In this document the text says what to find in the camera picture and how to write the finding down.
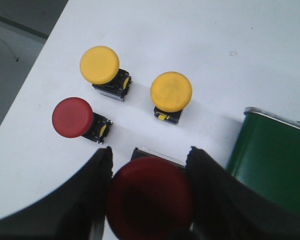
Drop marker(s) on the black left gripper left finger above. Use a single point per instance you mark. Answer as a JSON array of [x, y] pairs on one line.
[[74, 211]]

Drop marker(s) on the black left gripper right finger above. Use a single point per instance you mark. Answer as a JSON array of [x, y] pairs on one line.
[[225, 209]]

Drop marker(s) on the red mushroom button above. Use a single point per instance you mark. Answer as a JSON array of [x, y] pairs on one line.
[[73, 117], [149, 198]]

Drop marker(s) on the green conveyor belt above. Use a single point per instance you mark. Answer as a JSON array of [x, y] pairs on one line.
[[266, 158]]

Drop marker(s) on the yellow mushroom button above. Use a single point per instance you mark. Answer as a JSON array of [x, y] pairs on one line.
[[100, 66], [170, 93]]

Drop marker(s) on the aluminium conveyor side rail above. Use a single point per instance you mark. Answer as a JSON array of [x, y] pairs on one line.
[[273, 116]]

